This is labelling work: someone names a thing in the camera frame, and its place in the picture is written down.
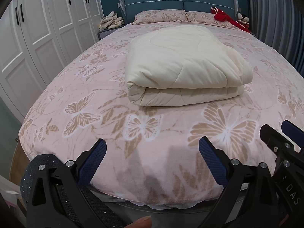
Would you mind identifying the red garment on bed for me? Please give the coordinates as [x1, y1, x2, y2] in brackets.
[211, 6, 250, 32]

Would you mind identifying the cream quilted jacket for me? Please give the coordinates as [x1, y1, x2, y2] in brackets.
[125, 25, 253, 107]

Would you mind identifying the dark nightstand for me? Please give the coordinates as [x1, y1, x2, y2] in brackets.
[97, 25, 125, 40]

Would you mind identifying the grey curtain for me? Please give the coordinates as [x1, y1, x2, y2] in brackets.
[249, 0, 303, 75]

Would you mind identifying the pink butterfly pillow right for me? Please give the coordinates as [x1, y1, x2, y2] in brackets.
[185, 11, 237, 29]

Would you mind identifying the small plush toy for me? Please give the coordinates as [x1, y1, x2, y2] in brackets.
[237, 12, 249, 28]

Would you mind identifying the dark blue dotted sleeve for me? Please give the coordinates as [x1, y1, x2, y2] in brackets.
[21, 152, 127, 227]

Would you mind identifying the pile of cream clothes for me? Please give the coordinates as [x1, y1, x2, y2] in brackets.
[98, 11, 125, 31]

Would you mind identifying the person's left hand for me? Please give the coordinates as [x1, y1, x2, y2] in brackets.
[125, 216, 152, 228]

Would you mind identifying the blue upholstered headboard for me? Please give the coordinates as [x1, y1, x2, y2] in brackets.
[119, 0, 239, 24]

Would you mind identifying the white wardrobe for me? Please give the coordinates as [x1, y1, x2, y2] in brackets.
[1, 0, 104, 121]

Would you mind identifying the pink butterfly bedspread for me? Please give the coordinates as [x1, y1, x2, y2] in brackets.
[19, 22, 303, 208]

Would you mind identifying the pink butterfly pillow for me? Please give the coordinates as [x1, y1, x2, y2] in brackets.
[185, 11, 237, 29]
[133, 9, 187, 24]

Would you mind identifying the pink butterfly pillow left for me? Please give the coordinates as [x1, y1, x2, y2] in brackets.
[133, 9, 187, 24]

